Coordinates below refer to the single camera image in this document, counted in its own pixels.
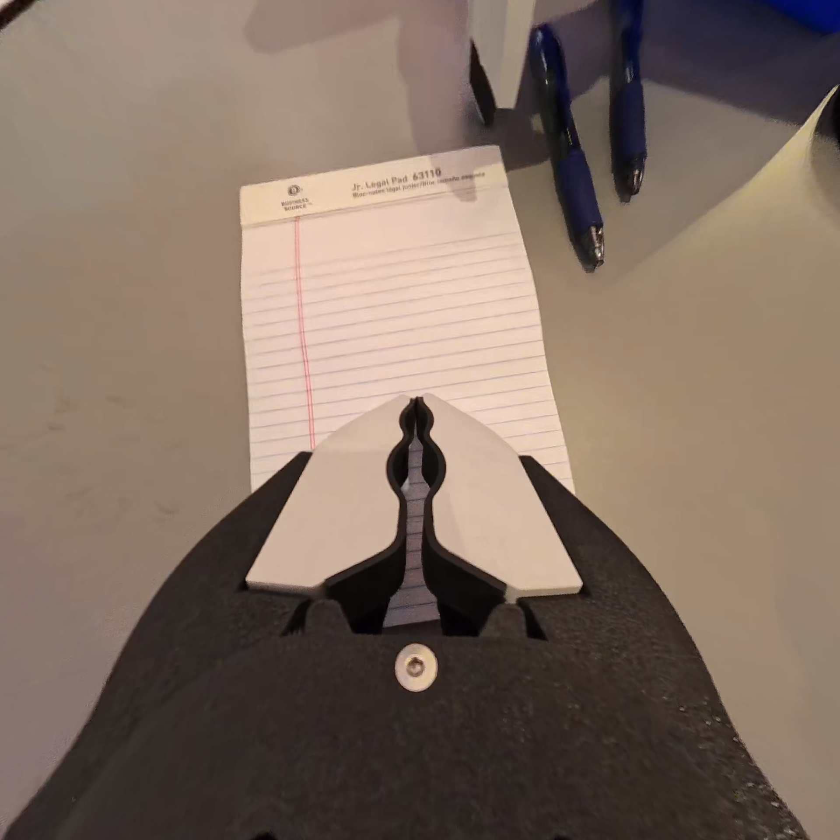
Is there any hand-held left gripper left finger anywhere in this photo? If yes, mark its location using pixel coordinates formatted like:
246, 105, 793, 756
245, 394, 420, 635

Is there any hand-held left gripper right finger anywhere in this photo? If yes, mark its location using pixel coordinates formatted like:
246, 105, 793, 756
419, 393, 584, 636

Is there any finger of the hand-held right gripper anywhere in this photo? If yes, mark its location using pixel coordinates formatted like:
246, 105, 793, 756
536, 0, 609, 20
469, 0, 537, 126

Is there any blue retractable pen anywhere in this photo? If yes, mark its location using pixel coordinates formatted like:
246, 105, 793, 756
528, 25, 606, 274
606, 0, 648, 202

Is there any white lined notepad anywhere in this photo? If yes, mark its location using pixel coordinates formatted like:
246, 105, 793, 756
239, 145, 577, 628

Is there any blue plastic bin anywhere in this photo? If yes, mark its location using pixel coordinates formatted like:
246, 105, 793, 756
742, 0, 840, 35

